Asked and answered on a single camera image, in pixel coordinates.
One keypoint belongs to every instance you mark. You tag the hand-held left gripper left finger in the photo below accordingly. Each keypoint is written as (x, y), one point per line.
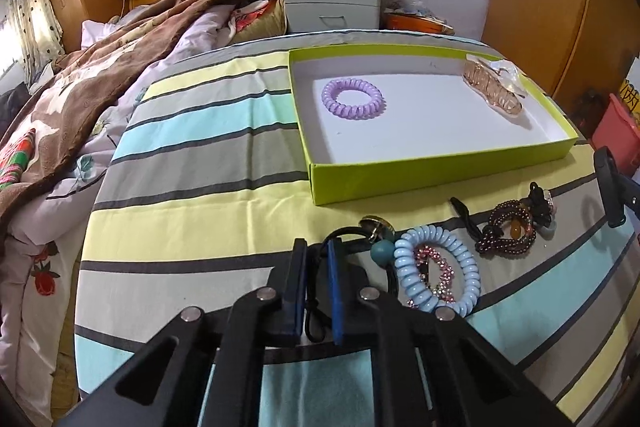
(298, 297)

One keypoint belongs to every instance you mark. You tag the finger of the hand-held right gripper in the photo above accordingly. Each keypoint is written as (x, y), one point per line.
(610, 192)

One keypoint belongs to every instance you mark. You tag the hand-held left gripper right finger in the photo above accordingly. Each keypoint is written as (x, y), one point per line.
(336, 297)

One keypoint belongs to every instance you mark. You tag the black beaded hair clip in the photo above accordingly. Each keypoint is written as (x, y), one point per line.
(541, 207)

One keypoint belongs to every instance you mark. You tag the black wristband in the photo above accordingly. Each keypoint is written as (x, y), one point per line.
(462, 213)

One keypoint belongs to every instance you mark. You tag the clear pink hair claw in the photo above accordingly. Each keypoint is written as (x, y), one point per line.
(492, 87)

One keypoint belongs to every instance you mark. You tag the green cardboard box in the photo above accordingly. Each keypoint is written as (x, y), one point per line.
(425, 127)

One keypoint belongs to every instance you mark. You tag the red plastic bin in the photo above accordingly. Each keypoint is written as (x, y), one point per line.
(617, 122)

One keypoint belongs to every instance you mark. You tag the striped tablecloth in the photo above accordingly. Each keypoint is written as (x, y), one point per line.
(200, 157)

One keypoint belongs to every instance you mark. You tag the orange storage box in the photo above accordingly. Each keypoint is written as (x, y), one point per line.
(417, 21)

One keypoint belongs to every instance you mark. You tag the floral white duvet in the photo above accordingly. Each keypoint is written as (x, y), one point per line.
(30, 267)

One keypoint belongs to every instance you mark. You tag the olive red cushion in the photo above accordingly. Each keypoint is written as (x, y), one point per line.
(260, 19)

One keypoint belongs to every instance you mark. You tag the brown fleece blanket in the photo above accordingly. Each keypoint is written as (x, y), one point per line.
(100, 82)

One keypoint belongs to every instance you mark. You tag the patterned curtain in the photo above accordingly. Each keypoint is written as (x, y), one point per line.
(30, 7)

